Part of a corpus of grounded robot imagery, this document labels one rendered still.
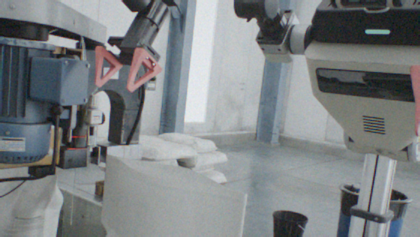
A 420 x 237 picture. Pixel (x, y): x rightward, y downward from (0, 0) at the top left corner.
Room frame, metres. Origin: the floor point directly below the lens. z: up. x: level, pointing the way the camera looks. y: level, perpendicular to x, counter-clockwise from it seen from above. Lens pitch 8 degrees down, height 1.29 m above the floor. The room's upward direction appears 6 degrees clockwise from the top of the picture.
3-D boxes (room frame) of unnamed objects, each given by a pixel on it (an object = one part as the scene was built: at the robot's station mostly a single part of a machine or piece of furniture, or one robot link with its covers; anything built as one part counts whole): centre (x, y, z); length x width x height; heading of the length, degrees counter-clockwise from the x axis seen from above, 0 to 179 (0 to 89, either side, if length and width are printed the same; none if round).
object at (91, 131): (1.15, 0.30, 1.11); 0.03 x 0.03 x 0.06
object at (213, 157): (4.63, 0.03, 0.44); 0.68 x 0.44 x 0.15; 142
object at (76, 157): (1.17, 0.37, 1.04); 0.08 x 0.06 x 0.05; 142
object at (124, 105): (1.34, 0.39, 1.21); 0.30 x 0.25 x 0.30; 52
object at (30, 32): (0.88, 0.40, 1.35); 0.12 x 0.12 x 0.04
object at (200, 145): (4.77, 0.18, 0.56); 0.67 x 0.43 x 0.15; 52
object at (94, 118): (1.15, 0.30, 1.14); 0.05 x 0.04 x 0.16; 142
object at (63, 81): (0.86, 0.30, 1.25); 0.10 x 0.08 x 0.12; 167
